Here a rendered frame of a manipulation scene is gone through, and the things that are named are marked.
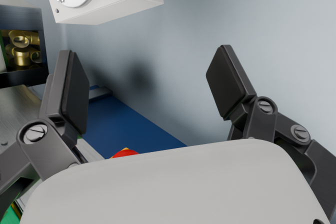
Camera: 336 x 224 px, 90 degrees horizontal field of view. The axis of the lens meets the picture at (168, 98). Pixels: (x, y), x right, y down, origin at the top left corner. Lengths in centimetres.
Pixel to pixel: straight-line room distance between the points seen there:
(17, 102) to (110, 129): 22
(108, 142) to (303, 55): 39
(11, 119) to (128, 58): 28
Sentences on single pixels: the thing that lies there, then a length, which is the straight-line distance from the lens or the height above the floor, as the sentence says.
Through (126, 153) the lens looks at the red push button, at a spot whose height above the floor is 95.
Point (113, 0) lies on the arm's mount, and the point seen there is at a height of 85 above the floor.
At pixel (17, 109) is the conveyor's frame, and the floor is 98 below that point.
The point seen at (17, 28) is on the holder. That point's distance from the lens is 59.
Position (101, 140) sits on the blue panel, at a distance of 41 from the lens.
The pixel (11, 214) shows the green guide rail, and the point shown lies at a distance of 35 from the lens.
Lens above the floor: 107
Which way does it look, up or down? 51 degrees down
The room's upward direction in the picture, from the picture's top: 118 degrees counter-clockwise
